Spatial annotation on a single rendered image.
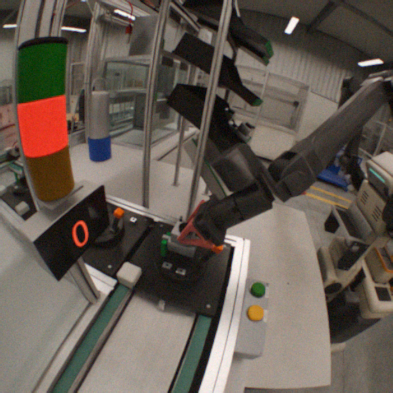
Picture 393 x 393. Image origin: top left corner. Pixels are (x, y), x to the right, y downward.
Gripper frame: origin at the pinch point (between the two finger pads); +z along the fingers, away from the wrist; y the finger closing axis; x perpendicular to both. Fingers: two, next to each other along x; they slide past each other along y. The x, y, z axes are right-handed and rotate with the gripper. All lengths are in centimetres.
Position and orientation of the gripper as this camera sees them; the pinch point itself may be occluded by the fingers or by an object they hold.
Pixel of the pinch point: (184, 232)
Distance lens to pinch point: 41.9
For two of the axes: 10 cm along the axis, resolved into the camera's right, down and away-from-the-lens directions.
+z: -7.5, 4.4, 5.0
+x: 6.1, 7.6, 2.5
